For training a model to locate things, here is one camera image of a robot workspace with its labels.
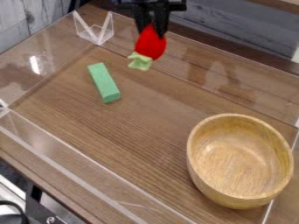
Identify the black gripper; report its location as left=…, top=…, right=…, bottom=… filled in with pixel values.
left=121, top=0, right=187, bottom=38

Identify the red plush strawberry toy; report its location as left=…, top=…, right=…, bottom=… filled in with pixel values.
left=127, top=24, right=167, bottom=71

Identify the green foam block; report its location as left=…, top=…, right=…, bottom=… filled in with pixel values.
left=88, top=63, right=121, bottom=103

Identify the wooden bowl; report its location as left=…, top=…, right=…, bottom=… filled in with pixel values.
left=186, top=113, right=295, bottom=209

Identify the clear acrylic tray wall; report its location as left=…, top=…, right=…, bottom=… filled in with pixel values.
left=0, top=6, right=299, bottom=224

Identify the black table leg bracket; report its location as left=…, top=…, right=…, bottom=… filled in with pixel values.
left=25, top=185, right=67, bottom=224

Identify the black cable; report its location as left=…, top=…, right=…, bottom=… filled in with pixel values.
left=0, top=199, right=31, bottom=224

